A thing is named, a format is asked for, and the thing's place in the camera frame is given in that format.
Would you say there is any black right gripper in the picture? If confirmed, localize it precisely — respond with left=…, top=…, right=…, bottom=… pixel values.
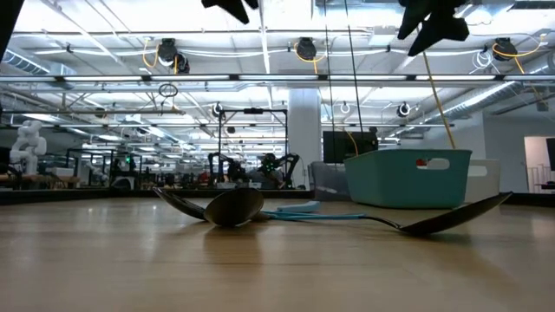
left=397, top=0, right=470, bottom=57

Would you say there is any teal handled metal spoon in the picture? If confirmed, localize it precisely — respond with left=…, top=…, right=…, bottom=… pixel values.
left=152, top=186, right=207, bottom=221
left=203, top=187, right=368, bottom=228
left=262, top=192, right=513, bottom=237

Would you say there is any white building column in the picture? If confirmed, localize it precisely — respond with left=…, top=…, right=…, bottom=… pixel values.
left=288, top=88, right=323, bottom=191

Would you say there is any black monitor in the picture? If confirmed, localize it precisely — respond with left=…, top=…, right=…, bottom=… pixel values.
left=323, top=129, right=379, bottom=165

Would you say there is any teal plastic bin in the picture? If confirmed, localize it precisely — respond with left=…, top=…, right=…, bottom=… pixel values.
left=343, top=149, right=473, bottom=210

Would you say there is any grey translucent plastic bin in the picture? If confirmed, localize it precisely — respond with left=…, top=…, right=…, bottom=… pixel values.
left=308, top=160, right=351, bottom=202

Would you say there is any white humanoid robot figure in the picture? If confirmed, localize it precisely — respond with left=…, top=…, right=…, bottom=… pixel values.
left=9, top=120, right=48, bottom=177

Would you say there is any black ceiling cable reel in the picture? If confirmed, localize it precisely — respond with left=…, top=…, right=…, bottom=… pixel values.
left=156, top=37, right=180, bottom=67
left=173, top=52, right=191, bottom=75
left=296, top=36, right=317, bottom=62
left=493, top=37, right=515, bottom=62

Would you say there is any yellow hanging cable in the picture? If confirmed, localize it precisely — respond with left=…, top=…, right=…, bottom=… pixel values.
left=422, top=51, right=457, bottom=150

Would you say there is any silver ventilation duct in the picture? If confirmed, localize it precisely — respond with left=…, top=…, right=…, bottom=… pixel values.
left=427, top=51, right=555, bottom=125
left=0, top=45, right=75, bottom=90

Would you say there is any black metal rig frame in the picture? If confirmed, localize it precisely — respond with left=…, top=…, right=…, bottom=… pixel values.
left=218, top=107, right=289, bottom=183

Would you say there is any thin black hanging cable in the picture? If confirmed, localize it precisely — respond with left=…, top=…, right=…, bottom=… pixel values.
left=323, top=16, right=335, bottom=131

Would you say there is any black wall screen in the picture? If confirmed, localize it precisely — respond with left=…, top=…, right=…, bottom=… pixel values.
left=545, top=137, right=555, bottom=172

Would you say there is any light blue handled utensil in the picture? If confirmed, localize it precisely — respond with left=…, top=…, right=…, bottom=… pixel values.
left=277, top=200, right=321, bottom=214

